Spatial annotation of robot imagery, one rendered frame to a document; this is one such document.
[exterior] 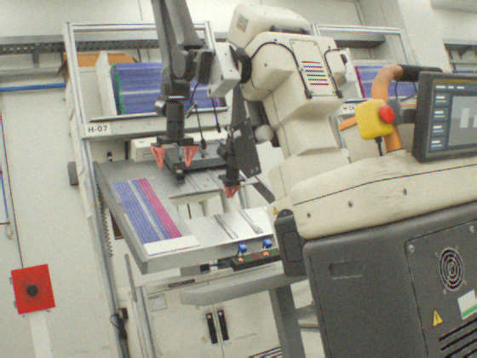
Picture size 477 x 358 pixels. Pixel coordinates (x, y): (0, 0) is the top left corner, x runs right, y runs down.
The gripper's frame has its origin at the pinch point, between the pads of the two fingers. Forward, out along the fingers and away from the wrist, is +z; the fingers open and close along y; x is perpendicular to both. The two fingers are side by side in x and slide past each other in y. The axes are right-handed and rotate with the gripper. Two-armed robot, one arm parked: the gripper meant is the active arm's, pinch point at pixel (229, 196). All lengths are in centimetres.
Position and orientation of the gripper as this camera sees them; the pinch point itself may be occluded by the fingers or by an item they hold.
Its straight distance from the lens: 217.1
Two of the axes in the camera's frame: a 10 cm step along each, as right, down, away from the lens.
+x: 4.6, 4.4, -7.7
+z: -1.2, 8.9, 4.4
